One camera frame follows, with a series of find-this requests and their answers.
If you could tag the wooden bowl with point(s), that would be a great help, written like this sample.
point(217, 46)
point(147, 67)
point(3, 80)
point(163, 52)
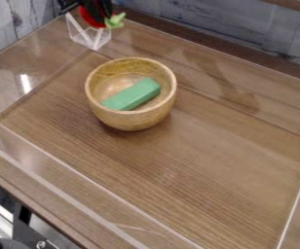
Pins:
point(119, 74)

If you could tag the clear acrylic tray wall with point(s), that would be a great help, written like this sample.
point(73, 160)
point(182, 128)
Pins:
point(205, 181)

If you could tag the clear acrylic corner bracket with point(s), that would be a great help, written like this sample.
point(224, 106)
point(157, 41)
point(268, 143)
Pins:
point(90, 37)

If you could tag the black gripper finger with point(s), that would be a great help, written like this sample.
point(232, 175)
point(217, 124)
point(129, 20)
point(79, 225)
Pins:
point(107, 7)
point(93, 12)

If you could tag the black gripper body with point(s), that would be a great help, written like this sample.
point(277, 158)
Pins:
point(66, 3)

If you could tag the green rectangular block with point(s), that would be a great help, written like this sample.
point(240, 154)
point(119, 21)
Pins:
point(133, 96)

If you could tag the black table leg bracket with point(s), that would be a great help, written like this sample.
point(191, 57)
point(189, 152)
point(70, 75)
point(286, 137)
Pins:
point(34, 232)

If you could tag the red plush strawberry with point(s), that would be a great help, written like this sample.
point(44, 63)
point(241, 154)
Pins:
point(115, 21)

